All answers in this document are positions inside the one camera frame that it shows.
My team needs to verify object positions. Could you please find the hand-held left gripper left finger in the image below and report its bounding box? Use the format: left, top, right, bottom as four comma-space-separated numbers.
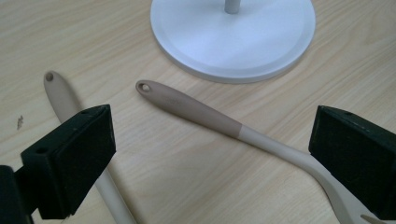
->
20, 104, 117, 220

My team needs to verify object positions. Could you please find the beige slotted spatula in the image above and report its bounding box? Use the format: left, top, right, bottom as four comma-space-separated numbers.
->
134, 79, 389, 224

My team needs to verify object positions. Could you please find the beige round skimmer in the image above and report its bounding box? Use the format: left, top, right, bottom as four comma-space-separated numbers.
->
43, 70, 138, 224

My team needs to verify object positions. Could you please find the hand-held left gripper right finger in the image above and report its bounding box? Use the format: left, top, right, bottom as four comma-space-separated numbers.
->
308, 105, 396, 221

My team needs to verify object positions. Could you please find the white utensil rack stand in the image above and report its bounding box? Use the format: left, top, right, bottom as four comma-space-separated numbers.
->
149, 0, 317, 85

